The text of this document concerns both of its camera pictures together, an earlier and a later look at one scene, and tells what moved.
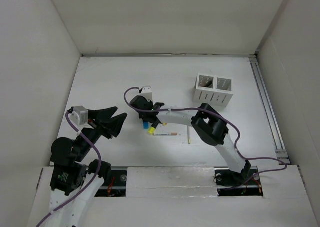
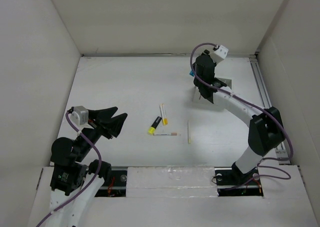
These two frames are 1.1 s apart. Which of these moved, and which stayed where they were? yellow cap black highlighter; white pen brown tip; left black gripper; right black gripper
Moved: right black gripper
Stayed: white pen brown tip; yellow cap black highlighter; left black gripper
